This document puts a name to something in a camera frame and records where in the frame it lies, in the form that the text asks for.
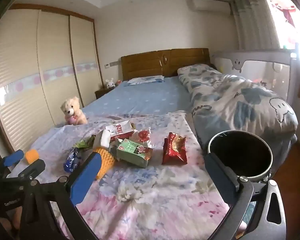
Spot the blue and white pillow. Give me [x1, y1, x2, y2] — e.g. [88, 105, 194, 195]
[124, 75, 165, 87]

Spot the grey mesh bed rail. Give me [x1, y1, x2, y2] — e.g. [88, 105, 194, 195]
[211, 44, 300, 105]

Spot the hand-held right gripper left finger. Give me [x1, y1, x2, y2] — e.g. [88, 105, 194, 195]
[19, 152, 102, 240]

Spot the grey and white curtain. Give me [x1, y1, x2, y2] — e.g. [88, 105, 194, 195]
[229, 0, 283, 50]

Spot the orange round object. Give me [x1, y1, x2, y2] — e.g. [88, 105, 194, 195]
[24, 149, 40, 165]

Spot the blue bedsheet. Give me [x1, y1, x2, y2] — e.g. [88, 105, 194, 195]
[80, 76, 198, 120]

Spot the white quilt with blue print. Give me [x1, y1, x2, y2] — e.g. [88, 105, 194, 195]
[177, 64, 299, 160]

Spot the white crumpled wrapper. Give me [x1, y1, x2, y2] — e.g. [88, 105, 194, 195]
[94, 129, 115, 148]

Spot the green drink carton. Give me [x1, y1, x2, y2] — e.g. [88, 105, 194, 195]
[116, 138, 153, 168]

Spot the blue snack wrapper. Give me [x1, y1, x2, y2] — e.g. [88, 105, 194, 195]
[63, 147, 83, 173]

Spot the beige teddy bear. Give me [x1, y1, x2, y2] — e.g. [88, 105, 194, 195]
[60, 96, 88, 126]

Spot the green wrapper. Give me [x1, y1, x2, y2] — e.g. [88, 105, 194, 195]
[74, 135, 97, 150]

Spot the dark wooden nightstand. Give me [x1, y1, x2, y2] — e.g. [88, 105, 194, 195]
[94, 86, 117, 100]

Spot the wooden headboard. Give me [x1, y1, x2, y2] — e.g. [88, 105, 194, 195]
[121, 48, 211, 82]

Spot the white and red plastic bag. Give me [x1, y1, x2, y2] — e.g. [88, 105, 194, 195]
[134, 127, 152, 147]

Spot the white air conditioner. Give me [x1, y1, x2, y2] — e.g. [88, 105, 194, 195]
[192, 0, 231, 12]

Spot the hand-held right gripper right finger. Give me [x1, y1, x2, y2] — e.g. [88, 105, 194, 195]
[204, 152, 286, 240]

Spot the white and red carton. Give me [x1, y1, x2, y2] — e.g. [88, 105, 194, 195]
[105, 120, 137, 143]

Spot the red snack packet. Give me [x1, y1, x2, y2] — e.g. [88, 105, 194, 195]
[161, 132, 188, 165]

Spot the cream sliding door wardrobe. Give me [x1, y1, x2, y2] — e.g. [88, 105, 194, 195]
[0, 4, 102, 160]

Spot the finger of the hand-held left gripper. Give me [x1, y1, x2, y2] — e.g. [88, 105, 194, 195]
[2, 149, 25, 167]
[9, 159, 46, 183]

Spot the red hanging cloth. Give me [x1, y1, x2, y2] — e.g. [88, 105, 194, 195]
[264, 0, 299, 28]

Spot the yellow snack packet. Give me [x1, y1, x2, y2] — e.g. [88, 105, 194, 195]
[92, 147, 116, 180]

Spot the white round trash bin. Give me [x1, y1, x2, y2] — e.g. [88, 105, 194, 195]
[207, 129, 273, 180]

